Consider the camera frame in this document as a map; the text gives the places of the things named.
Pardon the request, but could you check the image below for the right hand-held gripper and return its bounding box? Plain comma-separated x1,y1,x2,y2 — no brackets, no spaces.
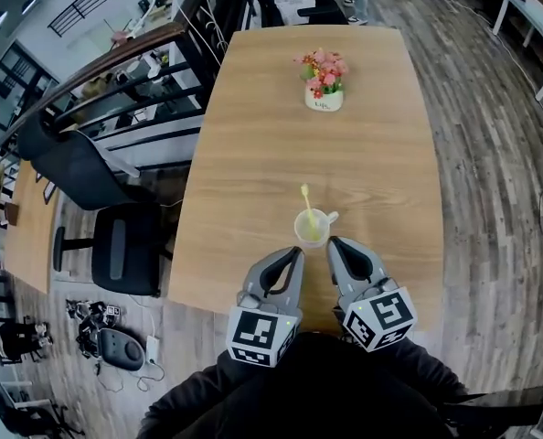
325,236,420,354

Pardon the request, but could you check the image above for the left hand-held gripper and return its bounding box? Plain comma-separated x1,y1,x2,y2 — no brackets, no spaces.
225,245,306,369

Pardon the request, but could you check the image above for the white cup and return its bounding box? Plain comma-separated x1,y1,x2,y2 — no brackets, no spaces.
293,208,340,250

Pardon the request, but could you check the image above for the yellow toothbrush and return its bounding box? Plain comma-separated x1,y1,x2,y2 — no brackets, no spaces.
300,183,322,241

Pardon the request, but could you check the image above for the person's right forearm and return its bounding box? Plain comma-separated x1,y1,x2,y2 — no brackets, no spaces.
376,336,469,402

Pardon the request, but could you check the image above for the person's left forearm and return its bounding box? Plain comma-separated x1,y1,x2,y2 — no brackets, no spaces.
136,349,263,439

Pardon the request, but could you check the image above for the person's dark clothed body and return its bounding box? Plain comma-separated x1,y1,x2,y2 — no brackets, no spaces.
170,331,483,439

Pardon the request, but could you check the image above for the wooden table with white legs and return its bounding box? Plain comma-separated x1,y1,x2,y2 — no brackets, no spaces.
166,25,445,336

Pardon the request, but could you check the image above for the black oval plastic shell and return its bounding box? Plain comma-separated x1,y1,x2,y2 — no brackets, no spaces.
96,327,145,372

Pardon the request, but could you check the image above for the white pot with pink flowers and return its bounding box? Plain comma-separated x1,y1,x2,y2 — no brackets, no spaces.
293,48,350,112

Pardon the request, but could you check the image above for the pile of black white equipment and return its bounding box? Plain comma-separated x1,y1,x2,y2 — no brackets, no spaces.
65,297,122,360

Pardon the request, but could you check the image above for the narrow wooden table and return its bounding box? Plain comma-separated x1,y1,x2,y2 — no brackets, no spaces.
1,160,63,294

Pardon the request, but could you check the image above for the black railing with wooden handrail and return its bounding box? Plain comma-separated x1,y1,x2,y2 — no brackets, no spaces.
0,0,259,180

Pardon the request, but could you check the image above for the white desk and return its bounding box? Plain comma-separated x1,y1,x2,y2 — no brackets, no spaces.
491,0,543,104

